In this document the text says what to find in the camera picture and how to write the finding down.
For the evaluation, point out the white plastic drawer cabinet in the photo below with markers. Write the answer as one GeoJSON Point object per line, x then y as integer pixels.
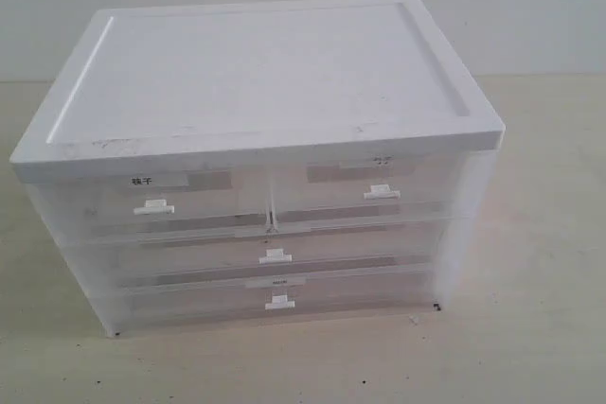
{"type": "Point", "coordinates": [156, 91]}

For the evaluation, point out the clear top left drawer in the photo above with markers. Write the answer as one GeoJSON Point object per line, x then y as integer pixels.
{"type": "Point", "coordinates": [180, 202]}

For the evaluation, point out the clear bottom wide drawer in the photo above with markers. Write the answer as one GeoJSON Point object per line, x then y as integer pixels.
{"type": "Point", "coordinates": [281, 295]}

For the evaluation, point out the clear top right drawer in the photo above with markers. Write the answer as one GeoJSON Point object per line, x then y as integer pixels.
{"type": "Point", "coordinates": [378, 187]}

